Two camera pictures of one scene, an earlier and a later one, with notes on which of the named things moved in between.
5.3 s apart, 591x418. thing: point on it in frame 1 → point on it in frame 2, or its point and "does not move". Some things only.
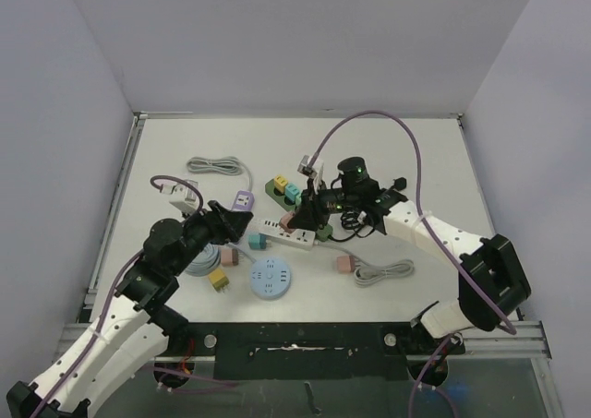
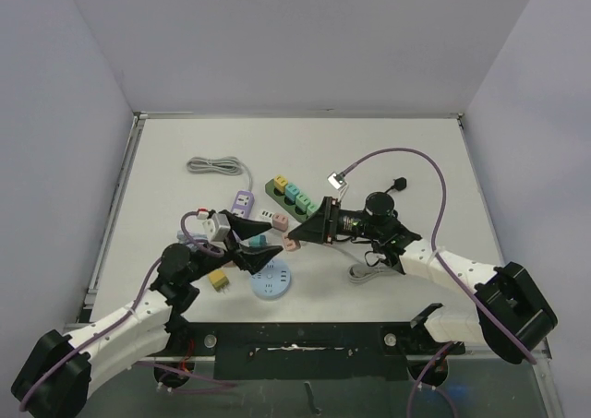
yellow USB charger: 280,183 does not move
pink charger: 345,264 → 290,244
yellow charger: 218,279 does not move
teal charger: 258,242 does not move
